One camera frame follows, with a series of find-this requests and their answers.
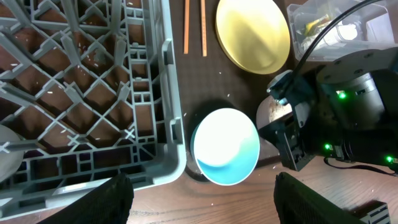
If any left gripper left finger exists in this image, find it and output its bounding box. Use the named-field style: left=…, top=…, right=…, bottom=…
left=40, top=173, right=134, bottom=224

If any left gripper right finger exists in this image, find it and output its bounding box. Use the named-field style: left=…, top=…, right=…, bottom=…
left=274, top=172, right=367, bottom=224

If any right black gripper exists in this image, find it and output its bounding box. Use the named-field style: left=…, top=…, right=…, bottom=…
left=258, top=70, right=345, bottom=171

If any white pink bowl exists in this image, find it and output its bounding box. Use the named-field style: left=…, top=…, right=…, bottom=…
left=256, top=96, right=292, bottom=129

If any white plastic cup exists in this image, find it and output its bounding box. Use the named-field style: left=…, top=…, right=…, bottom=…
left=0, top=125, right=24, bottom=182

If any green orange snack wrapper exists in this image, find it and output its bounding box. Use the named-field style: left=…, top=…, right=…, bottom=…
left=304, top=15, right=330, bottom=36

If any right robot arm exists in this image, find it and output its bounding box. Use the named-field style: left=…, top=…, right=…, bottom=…
left=259, top=48, right=397, bottom=176

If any grey plastic dishwasher rack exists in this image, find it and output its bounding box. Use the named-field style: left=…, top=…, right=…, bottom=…
left=1, top=0, right=187, bottom=220

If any clear plastic waste bin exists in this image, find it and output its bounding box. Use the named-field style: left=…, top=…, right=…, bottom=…
left=287, top=0, right=397, bottom=62

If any light blue bowl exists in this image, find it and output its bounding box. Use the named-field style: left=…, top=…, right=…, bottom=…
left=190, top=108, right=261, bottom=186

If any yellow round plate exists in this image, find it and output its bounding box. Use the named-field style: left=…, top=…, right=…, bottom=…
left=215, top=0, right=290, bottom=75

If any white crumpled napkin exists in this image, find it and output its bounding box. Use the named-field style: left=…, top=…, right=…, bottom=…
left=300, top=23, right=358, bottom=51

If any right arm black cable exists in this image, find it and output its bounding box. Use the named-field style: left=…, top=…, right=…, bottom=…
left=292, top=0, right=383, bottom=78

